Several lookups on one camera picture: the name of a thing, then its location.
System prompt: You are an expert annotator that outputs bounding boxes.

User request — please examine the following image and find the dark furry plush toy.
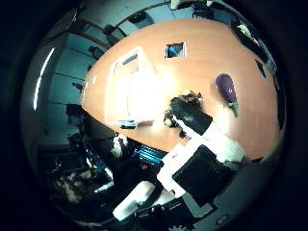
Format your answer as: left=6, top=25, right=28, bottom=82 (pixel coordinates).
left=163, top=90, right=204, bottom=140

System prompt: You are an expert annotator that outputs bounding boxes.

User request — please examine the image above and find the white plastic container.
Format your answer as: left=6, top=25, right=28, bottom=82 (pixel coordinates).
left=104, top=45, right=162, bottom=128

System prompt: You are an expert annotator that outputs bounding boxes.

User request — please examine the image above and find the seated person in black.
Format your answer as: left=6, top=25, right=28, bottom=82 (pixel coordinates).
left=52, top=167, right=97, bottom=206

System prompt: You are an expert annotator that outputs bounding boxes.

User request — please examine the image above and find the black office chair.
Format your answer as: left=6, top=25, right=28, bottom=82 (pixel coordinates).
left=102, top=23, right=127, bottom=41
left=127, top=11, right=155, bottom=30

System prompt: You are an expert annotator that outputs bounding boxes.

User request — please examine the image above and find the ceiling light strip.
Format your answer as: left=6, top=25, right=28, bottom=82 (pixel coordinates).
left=32, top=46, right=56, bottom=112

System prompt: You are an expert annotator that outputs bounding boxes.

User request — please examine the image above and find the blue aluminium rail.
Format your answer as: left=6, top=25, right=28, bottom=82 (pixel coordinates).
left=138, top=144, right=168, bottom=167

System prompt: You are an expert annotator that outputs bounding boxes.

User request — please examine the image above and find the square table cable cutout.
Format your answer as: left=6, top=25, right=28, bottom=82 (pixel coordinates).
left=164, top=41, right=188, bottom=60

